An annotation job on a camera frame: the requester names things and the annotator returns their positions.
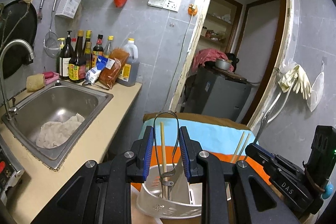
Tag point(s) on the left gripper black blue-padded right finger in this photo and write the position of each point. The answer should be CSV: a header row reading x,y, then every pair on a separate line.
x,y
253,200

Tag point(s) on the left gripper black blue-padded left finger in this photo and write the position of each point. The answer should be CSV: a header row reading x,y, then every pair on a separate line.
x,y
100,193

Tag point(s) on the wooden chopstick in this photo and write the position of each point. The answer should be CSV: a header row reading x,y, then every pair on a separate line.
x,y
241,146
164,163

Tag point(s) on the white plastic utensil caddy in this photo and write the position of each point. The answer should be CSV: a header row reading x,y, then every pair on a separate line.
x,y
182,201

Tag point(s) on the metal spoon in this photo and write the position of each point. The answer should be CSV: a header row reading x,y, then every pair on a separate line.
x,y
263,124

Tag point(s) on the black tracker box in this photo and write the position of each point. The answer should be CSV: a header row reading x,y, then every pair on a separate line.
x,y
321,161

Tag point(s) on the striped colourful table cloth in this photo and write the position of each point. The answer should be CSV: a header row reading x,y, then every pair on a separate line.
x,y
217,136

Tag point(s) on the grey dish rag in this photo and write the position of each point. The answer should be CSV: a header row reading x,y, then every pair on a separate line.
x,y
54,134

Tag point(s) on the stainless steel sink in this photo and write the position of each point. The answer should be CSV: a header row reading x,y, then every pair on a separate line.
x,y
57,102

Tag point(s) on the white mesh bag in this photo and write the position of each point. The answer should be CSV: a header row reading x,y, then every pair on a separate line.
x,y
317,90

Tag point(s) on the induction cooker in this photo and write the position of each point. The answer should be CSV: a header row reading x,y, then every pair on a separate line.
x,y
11,172

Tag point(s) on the cream rubber gloves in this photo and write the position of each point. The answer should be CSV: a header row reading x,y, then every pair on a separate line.
x,y
296,79

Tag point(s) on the orange-brown spice bag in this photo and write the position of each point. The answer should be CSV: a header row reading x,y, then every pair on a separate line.
x,y
116,61

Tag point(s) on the dark grey cabinet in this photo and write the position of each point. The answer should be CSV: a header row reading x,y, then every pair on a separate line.
x,y
217,95

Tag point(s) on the large dark oil jug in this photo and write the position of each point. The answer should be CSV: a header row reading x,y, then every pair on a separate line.
x,y
128,74

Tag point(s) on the blue white salt bag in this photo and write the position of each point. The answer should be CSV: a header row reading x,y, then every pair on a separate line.
x,y
93,74

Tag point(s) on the chrome curved faucet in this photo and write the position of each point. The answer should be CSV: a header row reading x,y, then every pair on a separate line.
x,y
12,63

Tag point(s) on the dark soy sauce bottle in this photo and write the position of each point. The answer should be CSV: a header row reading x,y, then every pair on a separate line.
x,y
76,66

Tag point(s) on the yellow sponge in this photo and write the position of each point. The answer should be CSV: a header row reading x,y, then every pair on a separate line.
x,y
35,82

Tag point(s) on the small metal pot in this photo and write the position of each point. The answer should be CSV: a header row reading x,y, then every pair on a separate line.
x,y
223,64

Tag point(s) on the clear yellow-capped bottle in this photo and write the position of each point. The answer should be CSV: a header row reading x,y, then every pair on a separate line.
x,y
109,46

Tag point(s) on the red capped sauce bottle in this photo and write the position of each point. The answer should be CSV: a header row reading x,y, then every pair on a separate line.
x,y
97,50

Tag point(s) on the black pump bottle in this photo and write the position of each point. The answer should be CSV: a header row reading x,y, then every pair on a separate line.
x,y
65,56

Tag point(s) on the red pink cloth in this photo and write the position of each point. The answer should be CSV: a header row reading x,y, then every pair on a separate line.
x,y
209,54

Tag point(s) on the black wok pan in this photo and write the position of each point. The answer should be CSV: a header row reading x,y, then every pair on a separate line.
x,y
18,21

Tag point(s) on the white hanging box holder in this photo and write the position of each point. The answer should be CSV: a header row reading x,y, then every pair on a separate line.
x,y
67,8

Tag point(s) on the wire mesh strainer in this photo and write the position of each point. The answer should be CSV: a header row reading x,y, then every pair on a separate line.
x,y
50,43

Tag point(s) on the orange wall hook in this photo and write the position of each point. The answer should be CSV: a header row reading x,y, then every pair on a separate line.
x,y
192,10

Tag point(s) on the white wall socket panel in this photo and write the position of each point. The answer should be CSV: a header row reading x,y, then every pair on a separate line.
x,y
171,5

